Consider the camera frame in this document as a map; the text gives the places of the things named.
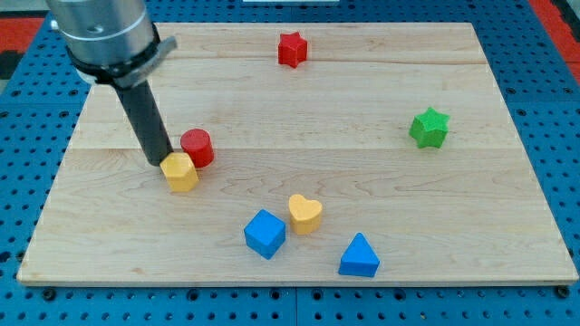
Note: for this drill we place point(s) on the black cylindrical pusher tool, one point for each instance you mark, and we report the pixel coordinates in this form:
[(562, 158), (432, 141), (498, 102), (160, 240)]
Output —
[(144, 117)]

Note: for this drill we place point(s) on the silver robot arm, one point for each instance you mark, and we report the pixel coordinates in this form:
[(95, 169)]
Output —
[(114, 42)]

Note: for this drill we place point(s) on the red cylinder block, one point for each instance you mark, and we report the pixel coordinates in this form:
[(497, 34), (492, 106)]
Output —
[(198, 145)]

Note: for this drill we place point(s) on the yellow hexagon block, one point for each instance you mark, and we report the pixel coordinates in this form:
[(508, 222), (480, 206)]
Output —
[(179, 171)]

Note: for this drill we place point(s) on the red star block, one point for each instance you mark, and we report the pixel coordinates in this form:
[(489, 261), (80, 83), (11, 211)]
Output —
[(292, 49)]

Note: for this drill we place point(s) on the blue cube block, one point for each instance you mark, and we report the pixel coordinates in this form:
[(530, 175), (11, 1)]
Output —
[(265, 234)]

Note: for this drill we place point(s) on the yellow heart block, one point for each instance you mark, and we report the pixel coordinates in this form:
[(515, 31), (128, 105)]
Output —
[(306, 214)]

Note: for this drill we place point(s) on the wooden board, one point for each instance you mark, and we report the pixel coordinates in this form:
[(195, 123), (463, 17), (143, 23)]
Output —
[(334, 129)]

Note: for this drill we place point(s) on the blue triangle block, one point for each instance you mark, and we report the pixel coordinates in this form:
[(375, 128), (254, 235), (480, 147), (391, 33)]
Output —
[(359, 259)]

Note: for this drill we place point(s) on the green star block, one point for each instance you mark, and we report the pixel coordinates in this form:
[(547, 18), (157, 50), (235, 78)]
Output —
[(430, 128)]

